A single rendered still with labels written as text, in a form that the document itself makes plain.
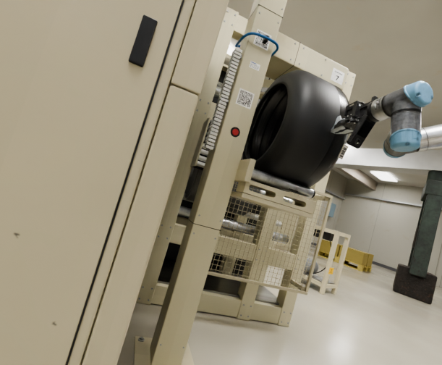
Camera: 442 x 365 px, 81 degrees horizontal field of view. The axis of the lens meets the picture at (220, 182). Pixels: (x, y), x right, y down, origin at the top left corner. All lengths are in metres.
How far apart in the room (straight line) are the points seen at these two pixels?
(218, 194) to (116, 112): 0.80
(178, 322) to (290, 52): 1.55
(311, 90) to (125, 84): 0.89
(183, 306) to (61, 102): 0.99
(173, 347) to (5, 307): 0.93
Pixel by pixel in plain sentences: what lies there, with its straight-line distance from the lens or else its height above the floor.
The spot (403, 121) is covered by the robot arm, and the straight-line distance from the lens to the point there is 0.93.
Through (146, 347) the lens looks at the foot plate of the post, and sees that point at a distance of 1.45.
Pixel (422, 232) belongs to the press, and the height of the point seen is 1.28.
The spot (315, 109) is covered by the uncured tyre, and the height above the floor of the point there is 1.21.
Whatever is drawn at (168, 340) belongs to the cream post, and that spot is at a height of 0.12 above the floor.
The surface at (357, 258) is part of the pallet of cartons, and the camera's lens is 8.37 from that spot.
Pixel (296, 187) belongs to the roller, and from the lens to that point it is 1.23.
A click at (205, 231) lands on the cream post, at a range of 1.16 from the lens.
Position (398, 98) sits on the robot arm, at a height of 1.19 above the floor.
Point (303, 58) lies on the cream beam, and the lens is 1.80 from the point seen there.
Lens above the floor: 0.75
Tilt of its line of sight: 4 degrees up
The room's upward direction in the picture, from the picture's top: 16 degrees clockwise
